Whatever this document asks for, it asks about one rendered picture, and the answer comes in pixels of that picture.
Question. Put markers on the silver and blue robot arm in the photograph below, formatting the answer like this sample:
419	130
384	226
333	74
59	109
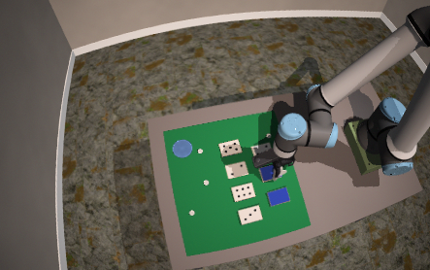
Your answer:
396	149

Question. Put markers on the blue round disc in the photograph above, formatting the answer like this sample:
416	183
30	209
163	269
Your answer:
182	148

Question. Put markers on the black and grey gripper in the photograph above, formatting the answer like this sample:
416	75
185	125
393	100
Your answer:
281	162

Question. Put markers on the green felt mat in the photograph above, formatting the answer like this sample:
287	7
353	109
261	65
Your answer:
216	224

